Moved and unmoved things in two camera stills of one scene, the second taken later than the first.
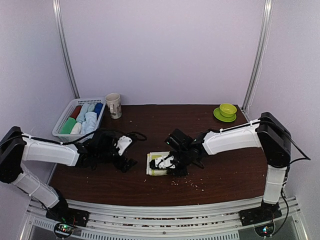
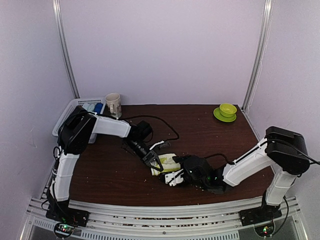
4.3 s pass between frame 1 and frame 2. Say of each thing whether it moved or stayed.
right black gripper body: moved
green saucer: stayed
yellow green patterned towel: moved
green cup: stayed
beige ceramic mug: stayed
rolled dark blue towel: stayed
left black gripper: moved
